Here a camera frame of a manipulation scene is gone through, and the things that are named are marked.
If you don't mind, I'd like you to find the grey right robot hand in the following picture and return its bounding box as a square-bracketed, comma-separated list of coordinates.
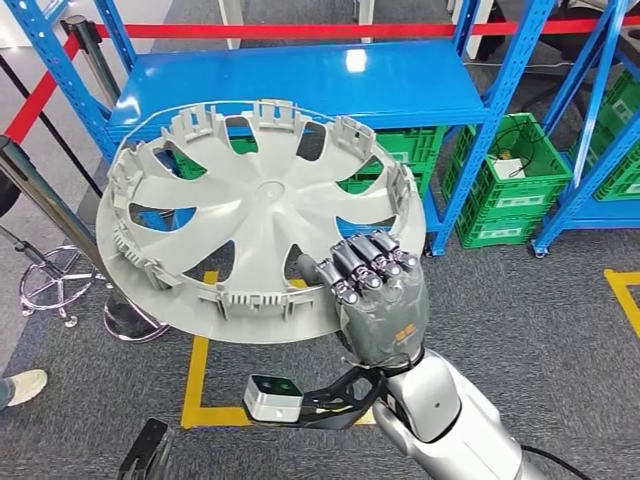
[297, 229, 431, 369]

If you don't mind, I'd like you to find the black barrier belt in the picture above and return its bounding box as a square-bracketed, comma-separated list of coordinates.
[0, 52, 103, 199]

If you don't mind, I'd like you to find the red barrier belt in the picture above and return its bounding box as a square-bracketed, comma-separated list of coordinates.
[5, 33, 81, 144]
[94, 18, 640, 40]

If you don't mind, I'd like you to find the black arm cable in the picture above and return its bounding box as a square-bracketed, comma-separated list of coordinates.
[519, 445, 593, 480]

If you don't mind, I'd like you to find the blue metal shelf rack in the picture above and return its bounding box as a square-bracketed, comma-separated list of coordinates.
[532, 0, 640, 258]
[5, 0, 556, 258]

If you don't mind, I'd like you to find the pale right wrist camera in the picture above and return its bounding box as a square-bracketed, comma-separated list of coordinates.
[242, 374, 304, 425]

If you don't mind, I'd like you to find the person's foot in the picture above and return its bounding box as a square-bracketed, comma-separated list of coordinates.
[0, 368, 49, 411]

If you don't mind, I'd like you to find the grey plastic wheel cover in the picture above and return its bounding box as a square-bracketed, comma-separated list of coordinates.
[94, 99, 427, 346]

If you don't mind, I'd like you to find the small white device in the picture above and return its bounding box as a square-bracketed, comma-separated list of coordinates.
[492, 157, 526, 181]

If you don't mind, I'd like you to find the black camera bracket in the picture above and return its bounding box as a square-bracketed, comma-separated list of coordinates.
[300, 364, 401, 432]

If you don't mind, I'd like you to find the yellow floor tape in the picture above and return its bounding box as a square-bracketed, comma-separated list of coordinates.
[180, 270, 376, 431]
[604, 268, 640, 339]

